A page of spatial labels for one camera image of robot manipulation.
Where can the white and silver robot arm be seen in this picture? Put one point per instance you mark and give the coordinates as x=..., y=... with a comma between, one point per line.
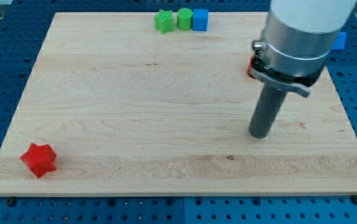
x=298, y=35

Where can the blue block behind arm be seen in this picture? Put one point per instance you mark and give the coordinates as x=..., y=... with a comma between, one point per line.
x=340, y=42

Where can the red circle block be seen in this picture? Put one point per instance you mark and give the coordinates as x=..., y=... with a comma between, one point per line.
x=250, y=67

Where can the wooden board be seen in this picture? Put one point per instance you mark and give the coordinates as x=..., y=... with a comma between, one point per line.
x=133, y=112

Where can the green star block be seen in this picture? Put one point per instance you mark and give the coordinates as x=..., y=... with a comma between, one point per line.
x=164, y=21

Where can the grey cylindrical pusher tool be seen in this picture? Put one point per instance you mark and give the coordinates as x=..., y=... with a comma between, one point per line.
x=267, y=108

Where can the green cylinder block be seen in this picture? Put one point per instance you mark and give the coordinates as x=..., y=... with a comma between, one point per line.
x=184, y=19

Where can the blue cube block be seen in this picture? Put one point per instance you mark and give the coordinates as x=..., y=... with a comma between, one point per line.
x=200, y=20

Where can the red star block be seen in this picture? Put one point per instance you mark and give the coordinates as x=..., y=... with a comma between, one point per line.
x=39, y=159

